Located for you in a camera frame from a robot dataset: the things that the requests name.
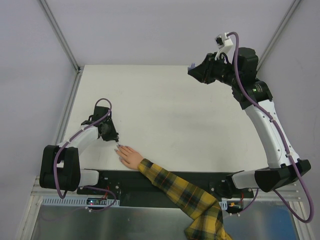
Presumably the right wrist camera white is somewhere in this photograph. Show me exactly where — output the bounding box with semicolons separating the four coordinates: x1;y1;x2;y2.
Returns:
214;32;234;60

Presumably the yellow plaid sleeve forearm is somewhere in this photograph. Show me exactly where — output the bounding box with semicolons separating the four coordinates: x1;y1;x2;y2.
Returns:
138;159;231;240

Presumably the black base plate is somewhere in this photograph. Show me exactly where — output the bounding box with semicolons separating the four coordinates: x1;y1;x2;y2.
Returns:
47;167;278;208

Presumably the white cable duct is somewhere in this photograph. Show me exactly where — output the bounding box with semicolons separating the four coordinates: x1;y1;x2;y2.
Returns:
42;196;120;208

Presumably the purple cable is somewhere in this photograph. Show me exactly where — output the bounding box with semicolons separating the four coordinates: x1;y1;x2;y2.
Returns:
223;31;315;224
39;98;118;221

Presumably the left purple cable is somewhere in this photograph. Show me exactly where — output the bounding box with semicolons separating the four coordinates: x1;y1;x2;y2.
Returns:
39;98;118;221

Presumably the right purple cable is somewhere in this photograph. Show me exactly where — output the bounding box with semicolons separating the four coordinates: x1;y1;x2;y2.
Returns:
223;31;315;224

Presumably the aluminium frame post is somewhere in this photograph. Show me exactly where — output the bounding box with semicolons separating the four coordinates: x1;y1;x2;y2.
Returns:
37;0;82;74
257;0;303;72

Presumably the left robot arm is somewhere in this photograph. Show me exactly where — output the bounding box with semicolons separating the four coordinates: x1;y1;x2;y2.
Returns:
39;106;119;195

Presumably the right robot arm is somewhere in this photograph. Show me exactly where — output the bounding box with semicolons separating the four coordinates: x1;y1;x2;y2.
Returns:
187;47;311;198

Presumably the right aluminium frame post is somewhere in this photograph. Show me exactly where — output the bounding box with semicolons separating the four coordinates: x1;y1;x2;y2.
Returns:
257;0;303;72

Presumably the left aluminium frame post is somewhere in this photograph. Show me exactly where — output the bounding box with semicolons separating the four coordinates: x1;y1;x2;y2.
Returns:
37;0;82;74

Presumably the purple nail polish bottle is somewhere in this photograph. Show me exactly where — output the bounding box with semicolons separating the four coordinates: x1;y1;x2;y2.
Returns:
187;63;196;71

